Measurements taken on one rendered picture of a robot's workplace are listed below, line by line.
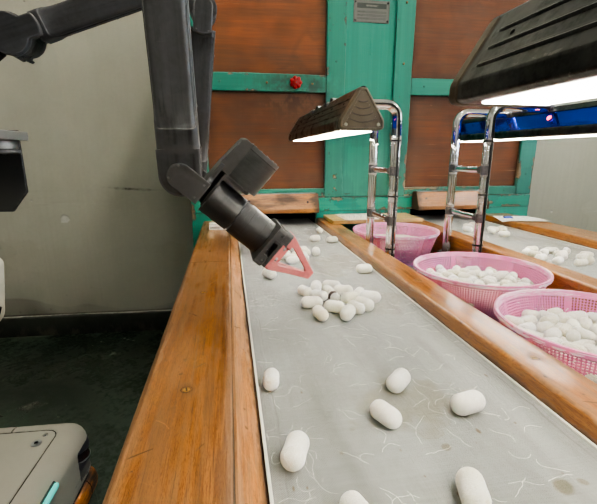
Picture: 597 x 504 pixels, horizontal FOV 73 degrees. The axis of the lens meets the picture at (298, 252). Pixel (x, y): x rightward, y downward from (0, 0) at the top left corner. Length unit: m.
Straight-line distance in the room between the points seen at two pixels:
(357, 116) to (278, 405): 0.49
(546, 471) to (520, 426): 0.06
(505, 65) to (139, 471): 0.40
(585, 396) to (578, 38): 0.34
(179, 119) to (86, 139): 1.85
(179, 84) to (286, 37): 1.00
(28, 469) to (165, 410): 0.84
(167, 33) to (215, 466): 0.48
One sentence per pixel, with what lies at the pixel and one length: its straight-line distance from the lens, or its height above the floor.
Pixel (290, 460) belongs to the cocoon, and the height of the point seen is 0.76.
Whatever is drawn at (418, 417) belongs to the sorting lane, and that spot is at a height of 0.74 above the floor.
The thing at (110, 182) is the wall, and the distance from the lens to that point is 2.38.
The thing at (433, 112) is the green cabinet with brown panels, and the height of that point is 1.15.
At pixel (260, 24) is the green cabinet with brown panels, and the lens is 1.55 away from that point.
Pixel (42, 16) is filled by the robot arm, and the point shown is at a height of 1.27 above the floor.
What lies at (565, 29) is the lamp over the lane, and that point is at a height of 1.07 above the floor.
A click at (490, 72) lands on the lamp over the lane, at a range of 0.35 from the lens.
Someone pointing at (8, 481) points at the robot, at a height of 0.28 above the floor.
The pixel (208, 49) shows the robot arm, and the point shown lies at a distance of 1.01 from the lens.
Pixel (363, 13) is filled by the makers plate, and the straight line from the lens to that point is 1.63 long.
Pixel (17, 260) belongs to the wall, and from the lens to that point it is 2.65.
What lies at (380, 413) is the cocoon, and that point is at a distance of 0.43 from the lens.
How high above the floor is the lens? 1.00
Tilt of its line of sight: 14 degrees down
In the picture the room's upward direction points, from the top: straight up
